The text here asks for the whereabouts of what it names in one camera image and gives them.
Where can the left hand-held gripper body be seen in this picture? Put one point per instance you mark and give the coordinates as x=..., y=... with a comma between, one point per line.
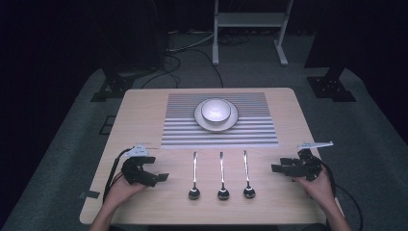
x=133, y=170

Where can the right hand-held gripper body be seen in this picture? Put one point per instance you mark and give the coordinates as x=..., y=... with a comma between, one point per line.
x=308, y=165

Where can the person's left hand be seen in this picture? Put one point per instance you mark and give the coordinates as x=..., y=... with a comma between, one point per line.
x=120, y=192

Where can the person's right hand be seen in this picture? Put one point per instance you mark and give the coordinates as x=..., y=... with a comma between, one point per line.
x=320, y=189

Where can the metal spoon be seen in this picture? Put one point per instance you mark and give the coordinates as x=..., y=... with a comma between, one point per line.
x=223, y=193
x=194, y=192
x=249, y=192

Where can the striped placemat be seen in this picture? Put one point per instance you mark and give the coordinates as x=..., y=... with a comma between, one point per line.
x=256, y=128

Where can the grey tape piece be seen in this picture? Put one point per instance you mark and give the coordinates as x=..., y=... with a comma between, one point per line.
x=89, y=194

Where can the white plate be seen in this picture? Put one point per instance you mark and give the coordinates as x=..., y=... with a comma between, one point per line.
x=205, y=125

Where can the black stand base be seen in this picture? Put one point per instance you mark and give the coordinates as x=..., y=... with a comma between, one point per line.
x=112, y=86
x=332, y=86

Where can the white bowl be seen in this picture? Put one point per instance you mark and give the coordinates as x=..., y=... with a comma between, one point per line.
x=216, y=110

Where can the white metal stand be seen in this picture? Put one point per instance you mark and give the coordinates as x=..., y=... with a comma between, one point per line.
x=250, y=19

